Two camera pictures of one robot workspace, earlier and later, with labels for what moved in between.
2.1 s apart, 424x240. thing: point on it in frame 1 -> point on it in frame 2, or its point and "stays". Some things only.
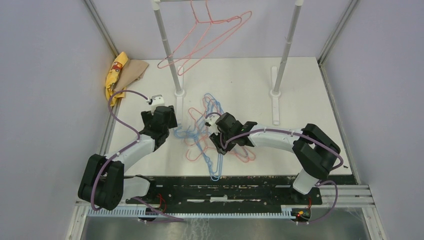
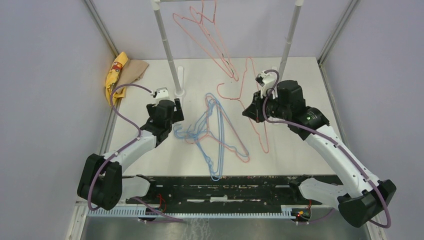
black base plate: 224,191 stays
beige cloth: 131,71 stays
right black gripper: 215,139 -> 255,108
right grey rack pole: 278,76 stays
